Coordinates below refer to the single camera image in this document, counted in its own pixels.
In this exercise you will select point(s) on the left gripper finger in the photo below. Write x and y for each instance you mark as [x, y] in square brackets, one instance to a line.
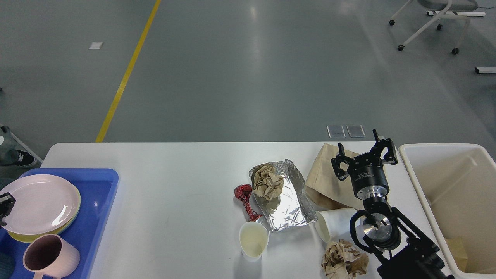
[7, 202]

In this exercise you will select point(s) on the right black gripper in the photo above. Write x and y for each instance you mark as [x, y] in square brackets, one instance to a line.
[366, 170]

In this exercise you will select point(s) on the pink plate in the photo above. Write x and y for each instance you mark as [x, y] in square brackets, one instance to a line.
[44, 202]

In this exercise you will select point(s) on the brown paper bag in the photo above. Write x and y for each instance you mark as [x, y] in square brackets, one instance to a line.
[326, 190]

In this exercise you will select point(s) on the pink mug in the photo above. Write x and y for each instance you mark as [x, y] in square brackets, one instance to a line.
[51, 256]

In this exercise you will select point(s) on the grey-green mug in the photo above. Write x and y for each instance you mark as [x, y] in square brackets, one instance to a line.
[7, 266]

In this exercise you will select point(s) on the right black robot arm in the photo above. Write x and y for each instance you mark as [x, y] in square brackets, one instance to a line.
[403, 250]

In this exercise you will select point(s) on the right floor socket plate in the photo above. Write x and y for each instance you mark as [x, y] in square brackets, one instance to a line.
[356, 131]

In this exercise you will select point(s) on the floor socket plate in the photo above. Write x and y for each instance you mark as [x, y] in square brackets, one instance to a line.
[336, 131]
[356, 131]

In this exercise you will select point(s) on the left floor socket plate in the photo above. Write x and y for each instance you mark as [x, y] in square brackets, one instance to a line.
[336, 131]

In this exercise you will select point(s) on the yellow plate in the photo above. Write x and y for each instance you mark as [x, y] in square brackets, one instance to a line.
[30, 238]

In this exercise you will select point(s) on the person's shoe and leg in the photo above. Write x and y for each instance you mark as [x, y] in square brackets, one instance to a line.
[10, 155]

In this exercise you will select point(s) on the white paper cup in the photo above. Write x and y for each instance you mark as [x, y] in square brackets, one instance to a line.
[333, 223]

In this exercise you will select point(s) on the aluminium foil tray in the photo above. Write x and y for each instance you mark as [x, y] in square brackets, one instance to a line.
[292, 208]

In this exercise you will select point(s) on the blue plastic tray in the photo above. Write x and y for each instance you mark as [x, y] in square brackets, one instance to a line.
[97, 187]

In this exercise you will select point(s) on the white plastic bin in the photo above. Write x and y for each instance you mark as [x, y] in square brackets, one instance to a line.
[455, 183]

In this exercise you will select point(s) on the crumpled brown paper in foil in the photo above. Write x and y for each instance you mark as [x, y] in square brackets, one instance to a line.
[266, 183]

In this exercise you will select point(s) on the crumpled brown paper ball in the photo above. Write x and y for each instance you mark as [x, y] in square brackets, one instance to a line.
[342, 260]

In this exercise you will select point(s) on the brown paper in bin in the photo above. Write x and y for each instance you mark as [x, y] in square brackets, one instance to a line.
[458, 252]

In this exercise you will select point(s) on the red foil wrapper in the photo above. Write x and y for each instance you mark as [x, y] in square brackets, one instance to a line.
[243, 194]

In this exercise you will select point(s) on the cream cup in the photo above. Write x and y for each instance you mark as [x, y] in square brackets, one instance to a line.
[253, 239]

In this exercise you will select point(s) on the white floor bar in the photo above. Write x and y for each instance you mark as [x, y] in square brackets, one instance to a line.
[485, 70]

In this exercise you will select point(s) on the white bar behind chair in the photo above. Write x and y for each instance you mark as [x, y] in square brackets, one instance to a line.
[460, 13]

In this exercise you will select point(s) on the white office chair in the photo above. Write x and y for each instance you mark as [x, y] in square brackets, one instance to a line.
[443, 6]

